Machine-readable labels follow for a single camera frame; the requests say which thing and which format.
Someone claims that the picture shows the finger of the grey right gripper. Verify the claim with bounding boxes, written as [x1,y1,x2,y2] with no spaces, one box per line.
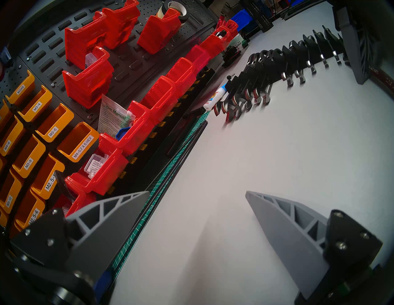
[334,5,375,85]

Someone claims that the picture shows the orange bin labelled M3-12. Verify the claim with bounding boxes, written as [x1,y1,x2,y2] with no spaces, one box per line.
[0,172,24,214]

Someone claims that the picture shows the orange bin labelled M3-6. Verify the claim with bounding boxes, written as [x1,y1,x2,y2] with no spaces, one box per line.
[35,103,75,142]

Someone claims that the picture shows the orange bin labelled M4 HEX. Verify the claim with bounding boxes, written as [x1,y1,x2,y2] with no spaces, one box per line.
[57,122,100,163]

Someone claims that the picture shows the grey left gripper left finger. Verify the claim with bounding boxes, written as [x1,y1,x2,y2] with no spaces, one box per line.
[9,191,151,286]

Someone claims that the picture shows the orange bin labelled M3X6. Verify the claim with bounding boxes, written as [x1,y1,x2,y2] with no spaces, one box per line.
[5,70,36,105]

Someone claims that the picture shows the chrome ratchet combination wrench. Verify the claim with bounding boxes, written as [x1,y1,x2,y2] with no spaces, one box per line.
[368,66,394,99]

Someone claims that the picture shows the grey metal pegboard wall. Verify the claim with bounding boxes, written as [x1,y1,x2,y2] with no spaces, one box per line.
[0,0,219,129]

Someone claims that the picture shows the small black electronic module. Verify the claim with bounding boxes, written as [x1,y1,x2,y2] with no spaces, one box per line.
[222,46,243,69]

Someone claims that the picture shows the clear plastic parts box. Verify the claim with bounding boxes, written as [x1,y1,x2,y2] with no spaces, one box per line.
[86,52,102,69]

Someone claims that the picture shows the clear labelled parts bag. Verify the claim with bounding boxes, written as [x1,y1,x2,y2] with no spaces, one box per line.
[84,154,110,179]

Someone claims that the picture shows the white user manual sheet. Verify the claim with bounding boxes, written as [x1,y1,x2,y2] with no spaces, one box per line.
[98,94,136,139]

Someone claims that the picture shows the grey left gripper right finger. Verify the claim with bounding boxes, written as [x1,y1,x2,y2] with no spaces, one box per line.
[246,191,384,300]

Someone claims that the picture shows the black stepped wrench case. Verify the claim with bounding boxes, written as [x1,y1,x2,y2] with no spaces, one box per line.
[226,26,350,101]

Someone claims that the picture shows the orange bin labelled M2.5-6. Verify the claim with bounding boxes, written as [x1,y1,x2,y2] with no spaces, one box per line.
[14,189,46,229]

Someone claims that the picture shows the orange bin labelled M3-8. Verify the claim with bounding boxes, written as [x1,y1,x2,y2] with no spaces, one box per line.
[12,135,46,179]

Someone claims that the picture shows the black marker pen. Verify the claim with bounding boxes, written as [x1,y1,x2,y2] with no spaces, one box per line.
[183,107,206,120]

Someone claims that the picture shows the black strip yellow tags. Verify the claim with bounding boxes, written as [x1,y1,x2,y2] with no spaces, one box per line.
[106,68,216,197]

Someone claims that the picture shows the white glue bottle blue cap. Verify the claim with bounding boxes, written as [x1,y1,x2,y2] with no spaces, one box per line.
[203,85,230,112]

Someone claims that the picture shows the large tape roll orange edge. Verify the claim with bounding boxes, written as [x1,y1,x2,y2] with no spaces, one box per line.
[157,1,191,23]

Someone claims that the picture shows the orange bin labelled M3-4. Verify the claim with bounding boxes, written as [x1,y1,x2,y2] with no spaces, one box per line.
[18,85,53,123]

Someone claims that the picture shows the orange bin labelled M4-6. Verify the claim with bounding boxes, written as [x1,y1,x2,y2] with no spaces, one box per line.
[0,116,26,157]

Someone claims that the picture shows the blue plastic storage bin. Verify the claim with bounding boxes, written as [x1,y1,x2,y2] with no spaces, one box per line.
[230,9,254,33]

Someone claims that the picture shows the green cutting mat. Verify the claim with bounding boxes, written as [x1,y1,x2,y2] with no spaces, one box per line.
[109,111,213,279]

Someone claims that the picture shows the red plastic storage bin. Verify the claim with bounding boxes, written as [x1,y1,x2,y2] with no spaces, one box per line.
[186,46,212,74]
[166,58,197,97]
[137,8,183,55]
[215,15,240,40]
[202,31,234,57]
[66,148,130,196]
[62,46,115,109]
[65,12,108,69]
[94,0,141,50]
[140,76,179,125]
[63,184,99,216]
[99,101,154,156]

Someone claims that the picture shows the orange bin labelled M2.5-5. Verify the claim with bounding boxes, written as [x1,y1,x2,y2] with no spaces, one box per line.
[31,154,66,200]

